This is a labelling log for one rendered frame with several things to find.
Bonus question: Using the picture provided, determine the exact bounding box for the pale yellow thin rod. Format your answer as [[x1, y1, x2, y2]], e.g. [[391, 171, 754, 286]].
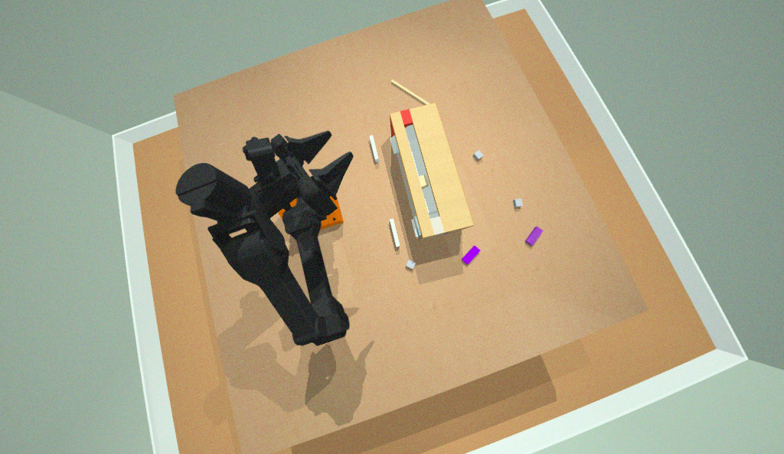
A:
[[391, 80, 430, 105]]

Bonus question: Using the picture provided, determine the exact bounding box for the purple rectangular block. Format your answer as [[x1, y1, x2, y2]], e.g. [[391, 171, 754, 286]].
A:
[[525, 227, 543, 246]]

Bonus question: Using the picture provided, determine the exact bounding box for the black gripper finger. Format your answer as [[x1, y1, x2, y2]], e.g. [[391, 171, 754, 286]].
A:
[[309, 152, 354, 200], [284, 131, 332, 164]]

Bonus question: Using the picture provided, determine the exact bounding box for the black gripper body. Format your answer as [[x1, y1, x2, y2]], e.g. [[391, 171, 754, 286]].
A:
[[253, 134, 337, 216]]

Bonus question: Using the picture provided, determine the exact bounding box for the purple flat block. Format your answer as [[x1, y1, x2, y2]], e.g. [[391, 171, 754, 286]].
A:
[[462, 246, 480, 265]]

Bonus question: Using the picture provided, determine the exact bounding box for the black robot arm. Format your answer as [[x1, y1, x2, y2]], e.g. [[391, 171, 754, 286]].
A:
[[176, 137, 349, 346]]

